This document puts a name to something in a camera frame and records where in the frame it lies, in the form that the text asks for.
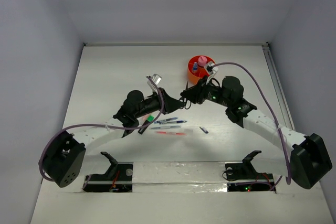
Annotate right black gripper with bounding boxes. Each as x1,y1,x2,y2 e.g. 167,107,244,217
180,75,232,108

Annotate black handled scissors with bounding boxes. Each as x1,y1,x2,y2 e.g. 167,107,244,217
179,81,192,110

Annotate small blue spray bottle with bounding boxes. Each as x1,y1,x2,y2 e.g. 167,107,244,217
192,62,198,73

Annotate pink capped clear tube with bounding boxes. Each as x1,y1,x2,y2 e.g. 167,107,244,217
197,56,207,67

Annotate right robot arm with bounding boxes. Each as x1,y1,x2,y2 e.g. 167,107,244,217
181,76,332,189

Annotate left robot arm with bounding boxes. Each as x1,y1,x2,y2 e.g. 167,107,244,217
38,88,184,188

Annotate blue gel pen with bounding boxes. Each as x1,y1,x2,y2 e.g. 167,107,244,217
154,117,178,124

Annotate orange round desk organizer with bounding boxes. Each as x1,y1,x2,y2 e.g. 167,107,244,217
187,55,215,84

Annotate dark blue ballpoint pen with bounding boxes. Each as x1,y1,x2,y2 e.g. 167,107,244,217
159,120,187,124

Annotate light blue clear pen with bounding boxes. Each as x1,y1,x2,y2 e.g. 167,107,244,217
150,125,181,130

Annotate small clear eraser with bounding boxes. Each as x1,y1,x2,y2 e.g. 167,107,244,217
184,129,193,134

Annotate red clear pen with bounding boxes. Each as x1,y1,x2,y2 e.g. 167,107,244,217
155,131,187,136

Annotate green capped black highlighter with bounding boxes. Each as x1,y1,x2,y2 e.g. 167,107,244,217
138,115,154,135

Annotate small blue pen cap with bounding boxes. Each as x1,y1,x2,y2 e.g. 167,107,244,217
199,126,209,134

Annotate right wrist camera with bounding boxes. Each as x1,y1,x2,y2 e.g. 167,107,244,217
204,61,218,84

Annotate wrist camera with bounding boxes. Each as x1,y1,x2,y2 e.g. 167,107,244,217
146,73,162,93
204,61,218,84

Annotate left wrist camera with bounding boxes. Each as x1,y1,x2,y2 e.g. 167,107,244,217
146,73,162,93

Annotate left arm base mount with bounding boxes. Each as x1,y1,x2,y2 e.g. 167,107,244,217
82,152,133,193

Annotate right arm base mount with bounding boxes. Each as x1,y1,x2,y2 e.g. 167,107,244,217
222,151,276,193

